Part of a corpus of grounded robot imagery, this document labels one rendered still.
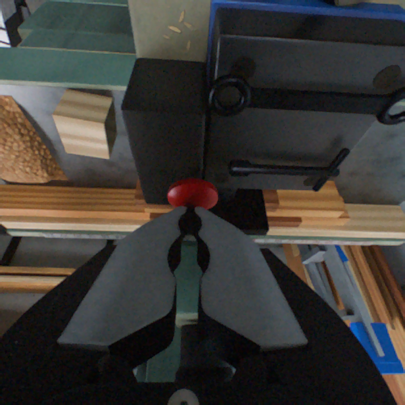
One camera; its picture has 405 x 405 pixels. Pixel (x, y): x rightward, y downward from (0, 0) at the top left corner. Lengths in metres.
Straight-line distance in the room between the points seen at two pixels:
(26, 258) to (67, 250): 0.40
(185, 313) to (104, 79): 0.23
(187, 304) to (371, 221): 0.31
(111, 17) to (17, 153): 0.20
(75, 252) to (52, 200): 2.59
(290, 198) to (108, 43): 0.28
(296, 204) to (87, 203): 0.28
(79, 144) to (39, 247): 2.92
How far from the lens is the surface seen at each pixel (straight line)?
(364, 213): 0.44
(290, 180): 0.17
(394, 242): 0.47
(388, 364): 1.12
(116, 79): 0.25
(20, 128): 0.31
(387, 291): 1.65
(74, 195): 0.37
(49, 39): 0.34
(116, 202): 0.34
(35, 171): 0.34
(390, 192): 0.44
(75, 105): 0.24
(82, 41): 0.33
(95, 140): 0.24
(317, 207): 0.33
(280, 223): 0.32
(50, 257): 3.04
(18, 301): 3.02
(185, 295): 0.24
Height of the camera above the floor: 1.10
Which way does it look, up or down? 33 degrees down
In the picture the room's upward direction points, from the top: 180 degrees counter-clockwise
